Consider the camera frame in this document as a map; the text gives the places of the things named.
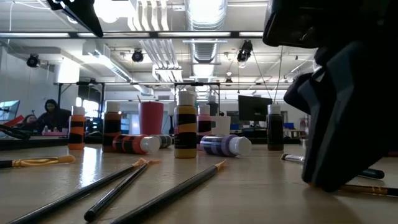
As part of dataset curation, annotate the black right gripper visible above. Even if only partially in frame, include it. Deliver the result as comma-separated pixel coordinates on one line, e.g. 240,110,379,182
262,0,398,114

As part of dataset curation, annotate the paintbrush silver ferrule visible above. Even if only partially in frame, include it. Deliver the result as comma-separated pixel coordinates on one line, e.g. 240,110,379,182
280,152,386,180

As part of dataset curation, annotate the black paintbrush gold ferrule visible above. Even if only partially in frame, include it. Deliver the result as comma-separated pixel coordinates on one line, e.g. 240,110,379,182
340,184,398,197
110,159,227,224
6,157,149,224
83,159,162,223

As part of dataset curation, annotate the large dark grey paint bottle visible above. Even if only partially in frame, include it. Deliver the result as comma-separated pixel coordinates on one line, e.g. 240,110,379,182
207,95,219,117

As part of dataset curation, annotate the small pink paint bottle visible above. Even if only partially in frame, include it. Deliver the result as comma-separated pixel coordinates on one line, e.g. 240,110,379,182
196,104,213,150

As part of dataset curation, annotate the small orange paint bottle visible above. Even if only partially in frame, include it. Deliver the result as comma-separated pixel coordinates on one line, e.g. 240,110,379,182
67,104,88,151

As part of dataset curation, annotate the small red-orange paint bottle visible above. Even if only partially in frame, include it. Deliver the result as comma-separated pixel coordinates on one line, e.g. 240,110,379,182
111,133,161,156

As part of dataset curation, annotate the paintbrush wide gold ferrule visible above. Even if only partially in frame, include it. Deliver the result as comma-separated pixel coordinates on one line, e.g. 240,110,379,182
0,154,76,169

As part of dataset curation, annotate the small dark brown paint bottle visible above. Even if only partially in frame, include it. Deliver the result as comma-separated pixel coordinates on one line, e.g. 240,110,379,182
267,103,285,152

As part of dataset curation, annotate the small purple paint bottle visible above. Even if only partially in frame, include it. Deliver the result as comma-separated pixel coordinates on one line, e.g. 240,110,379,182
200,134,253,158

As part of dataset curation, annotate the small rust brown paint bottle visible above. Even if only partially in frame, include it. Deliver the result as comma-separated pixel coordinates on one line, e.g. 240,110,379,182
101,101,123,153

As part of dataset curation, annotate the small yellow ochre paint bottle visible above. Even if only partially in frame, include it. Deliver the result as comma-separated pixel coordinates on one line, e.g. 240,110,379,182
173,90,198,159

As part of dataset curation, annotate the black computer monitor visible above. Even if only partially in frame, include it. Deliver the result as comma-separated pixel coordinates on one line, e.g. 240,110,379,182
238,95,274,122

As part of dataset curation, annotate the white plastic bin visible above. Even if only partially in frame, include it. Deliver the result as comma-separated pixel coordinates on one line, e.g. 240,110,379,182
210,115,232,136

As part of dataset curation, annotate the person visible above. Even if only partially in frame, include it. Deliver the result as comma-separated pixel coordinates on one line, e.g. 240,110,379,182
18,114,40,131
37,98,72,131

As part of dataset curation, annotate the background computer screen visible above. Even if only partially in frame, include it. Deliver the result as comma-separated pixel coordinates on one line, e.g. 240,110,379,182
0,99,21,122

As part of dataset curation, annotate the red plastic cup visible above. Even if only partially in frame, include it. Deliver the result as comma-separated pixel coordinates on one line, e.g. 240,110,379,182
137,101,165,136

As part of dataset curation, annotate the black aluminium rig frame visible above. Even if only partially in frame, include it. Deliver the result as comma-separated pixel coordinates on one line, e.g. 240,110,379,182
0,30,264,151

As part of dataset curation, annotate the black background rig frame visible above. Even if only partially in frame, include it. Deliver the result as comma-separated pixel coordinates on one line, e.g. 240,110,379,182
55,80,222,127

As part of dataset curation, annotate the silver ventilation duct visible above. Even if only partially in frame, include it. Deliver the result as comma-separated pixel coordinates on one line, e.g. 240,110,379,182
183,0,229,63

